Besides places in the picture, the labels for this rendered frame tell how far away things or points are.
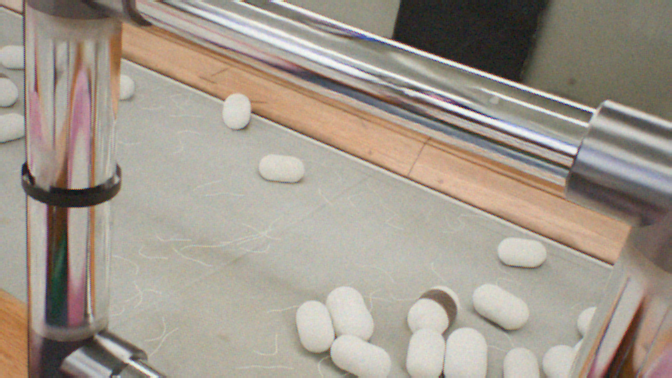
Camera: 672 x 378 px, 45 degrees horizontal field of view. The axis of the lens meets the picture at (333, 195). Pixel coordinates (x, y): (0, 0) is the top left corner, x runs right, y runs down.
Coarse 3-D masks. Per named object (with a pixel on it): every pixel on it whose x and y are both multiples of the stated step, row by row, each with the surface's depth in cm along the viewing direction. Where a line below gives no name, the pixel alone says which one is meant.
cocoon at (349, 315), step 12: (348, 288) 44; (336, 300) 43; (348, 300) 43; (360, 300) 43; (336, 312) 43; (348, 312) 42; (360, 312) 42; (336, 324) 42; (348, 324) 42; (360, 324) 42; (372, 324) 42; (360, 336) 42
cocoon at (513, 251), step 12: (504, 240) 52; (516, 240) 52; (528, 240) 53; (504, 252) 52; (516, 252) 52; (528, 252) 52; (540, 252) 52; (516, 264) 52; (528, 264) 52; (540, 264) 52
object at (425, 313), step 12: (432, 288) 46; (444, 288) 45; (420, 300) 44; (432, 300) 44; (456, 300) 45; (420, 312) 43; (432, 312) 43; (444, 312) 44; (420, 324) 43; (432, 324) 43; (444, 324) 44
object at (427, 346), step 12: (420, 336) 42; (432, 336) 42; (420, 348) 41; (432, 348) 41; (444, 348) 42; (408, 360) 41; (420, 360) 40; (432, 360) 40; (420, 372) 40; (432, 372) 40
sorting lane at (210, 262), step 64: (0, 64) 66; (128, 64) 70; (128, 128) 60; (192, 128) 62; (256, 128) 64; (0, 192) 50; (128, 192) 52; (192, 192) 54; (256, 192) 55; (320, 192) 57; (384, 192) 58; (0, 256) 44; (128, 256) 46; (192, 256) 47; (256, 256) 49; (320, 256) 50; (384, 256) 51; (448, 256) 52; (576, 256) 55; (128, 320) 42; (192, 320) 42; (256, 320) 43; (384, 320) 45; (576, 320) 49
